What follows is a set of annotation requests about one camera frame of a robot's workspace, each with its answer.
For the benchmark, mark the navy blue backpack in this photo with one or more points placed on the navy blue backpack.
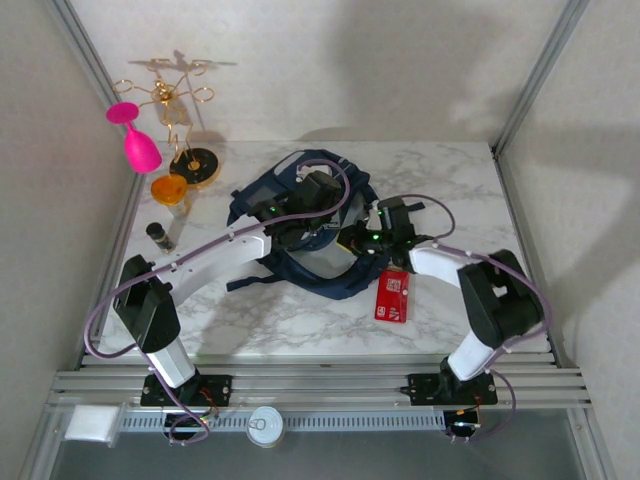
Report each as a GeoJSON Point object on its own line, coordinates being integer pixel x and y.
{"type": "Point", "coordinates": [300, 270]}

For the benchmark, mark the red card pack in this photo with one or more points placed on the red card pack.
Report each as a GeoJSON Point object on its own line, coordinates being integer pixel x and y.
{"type": "Point", "coordinates": [392, 297]}

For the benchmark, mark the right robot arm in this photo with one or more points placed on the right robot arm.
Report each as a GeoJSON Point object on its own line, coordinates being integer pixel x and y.
{"type": "Point", "coordinates": [435, 260]}

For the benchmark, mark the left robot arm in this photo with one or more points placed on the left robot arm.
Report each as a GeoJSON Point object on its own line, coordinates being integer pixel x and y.
{"type": "Point", "coordinates": [220, 255]}

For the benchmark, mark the orange goblet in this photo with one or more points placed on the orange goblet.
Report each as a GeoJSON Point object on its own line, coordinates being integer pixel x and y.
{"type": "Point", "coordinates": [169, 190]}

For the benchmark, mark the small black-capped spice bottle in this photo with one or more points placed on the small black-capped spice bottle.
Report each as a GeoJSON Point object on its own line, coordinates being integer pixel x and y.
{"type": "Point", "coordinates": [161, 238]}

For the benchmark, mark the pink plastic wine glass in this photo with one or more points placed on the pink plastic wine glass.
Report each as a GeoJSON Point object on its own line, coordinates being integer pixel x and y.
{"type": "Point", "coordinates": [141, 152]}

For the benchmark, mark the black control box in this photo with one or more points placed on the black control box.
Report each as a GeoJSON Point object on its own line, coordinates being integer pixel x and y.
{"type": "Point", "coordinates": [462, 421]}
{"type": "Point", "coordinates": [185, 422]}

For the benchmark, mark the silver tin can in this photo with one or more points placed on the silver tin can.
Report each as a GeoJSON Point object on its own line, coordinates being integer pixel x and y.
{"type": "Point", "coordinates": [265, 426]}

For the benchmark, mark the white foam block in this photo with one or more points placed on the white foam block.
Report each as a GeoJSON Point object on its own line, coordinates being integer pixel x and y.
{"type": "Point", "coordinates": [92, 424]}

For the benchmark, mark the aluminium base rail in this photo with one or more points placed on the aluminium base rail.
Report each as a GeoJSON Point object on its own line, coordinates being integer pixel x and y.
{"type": "Point", "coordinates": [320, 385]}

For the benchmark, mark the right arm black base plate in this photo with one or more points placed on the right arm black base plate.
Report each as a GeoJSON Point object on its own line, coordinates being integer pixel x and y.
{"type": "Point", "coordinates": [425, 390]}

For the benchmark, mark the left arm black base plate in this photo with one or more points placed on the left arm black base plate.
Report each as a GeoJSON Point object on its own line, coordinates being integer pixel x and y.
{"type": "Point", "coordinates": [215, 390]}

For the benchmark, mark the aluminium frame post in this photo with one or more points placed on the aluminium frame post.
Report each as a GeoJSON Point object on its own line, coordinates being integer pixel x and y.
{"type": "Point", "coordinates": [547, 60]}
{"type": "Point", "coordinates": [85, 60]}

